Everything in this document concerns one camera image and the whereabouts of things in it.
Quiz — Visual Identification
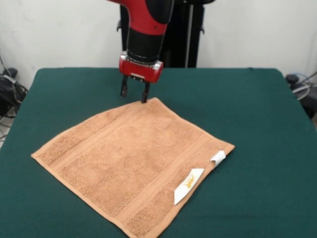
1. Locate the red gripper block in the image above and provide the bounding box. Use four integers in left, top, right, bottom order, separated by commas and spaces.
118, 51, 164, 104

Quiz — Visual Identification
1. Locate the tan terry towel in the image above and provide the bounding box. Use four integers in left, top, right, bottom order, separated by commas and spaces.
31, 97, 236, 238

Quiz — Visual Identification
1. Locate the small black device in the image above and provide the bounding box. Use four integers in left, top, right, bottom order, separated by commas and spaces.
2, 67, 18, 78

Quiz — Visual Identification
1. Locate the dark green table cloth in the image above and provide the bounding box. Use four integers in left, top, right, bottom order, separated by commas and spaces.
0, 67, 317, 238

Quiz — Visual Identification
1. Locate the black round knob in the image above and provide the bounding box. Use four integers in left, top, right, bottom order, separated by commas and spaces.
286, 74, 301, 86

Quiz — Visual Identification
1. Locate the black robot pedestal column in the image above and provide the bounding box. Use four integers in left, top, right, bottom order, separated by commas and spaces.
115, 0, 210, 68

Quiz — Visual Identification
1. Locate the black cable bundle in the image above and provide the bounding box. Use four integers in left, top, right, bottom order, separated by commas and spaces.
0, 74, 29, 119

